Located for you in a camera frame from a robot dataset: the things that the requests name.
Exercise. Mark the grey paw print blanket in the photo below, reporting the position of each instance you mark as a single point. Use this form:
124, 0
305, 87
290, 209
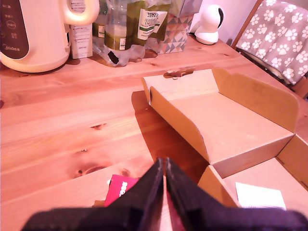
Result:
276, 36

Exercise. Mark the open brown cardboard box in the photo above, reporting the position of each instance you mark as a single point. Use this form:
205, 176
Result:
228, 125

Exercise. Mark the white paper sheet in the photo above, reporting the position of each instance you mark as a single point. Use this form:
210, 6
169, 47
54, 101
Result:
260, 196

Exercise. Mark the cream electric water boiler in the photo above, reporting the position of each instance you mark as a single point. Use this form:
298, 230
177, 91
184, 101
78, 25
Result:
41, 36

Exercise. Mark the red coffee filter carton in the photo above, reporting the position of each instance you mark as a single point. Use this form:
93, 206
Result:
118, 190

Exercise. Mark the triangle patterned box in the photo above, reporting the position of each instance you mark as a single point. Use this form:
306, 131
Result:
175, 36

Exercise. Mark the small white round camera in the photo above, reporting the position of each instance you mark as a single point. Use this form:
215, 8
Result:
208, 24

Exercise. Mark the small white printed carton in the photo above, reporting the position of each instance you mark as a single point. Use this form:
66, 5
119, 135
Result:
81, 41

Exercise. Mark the wrapped pack of water bottles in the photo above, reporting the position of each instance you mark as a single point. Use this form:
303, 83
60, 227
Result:
125, 33

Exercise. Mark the wooden chair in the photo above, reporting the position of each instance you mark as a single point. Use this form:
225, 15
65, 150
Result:
243, 21

